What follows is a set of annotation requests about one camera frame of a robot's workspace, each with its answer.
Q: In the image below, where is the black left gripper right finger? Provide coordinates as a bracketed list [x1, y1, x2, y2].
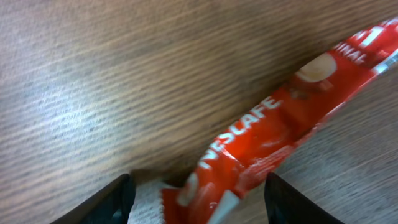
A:
[264, 172, 343, 224]

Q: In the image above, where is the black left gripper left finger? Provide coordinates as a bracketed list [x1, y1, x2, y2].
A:
[52, 174, 136, 224]

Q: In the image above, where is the red stick sachet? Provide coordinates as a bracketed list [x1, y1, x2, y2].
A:
[162, 19, 397, 223]

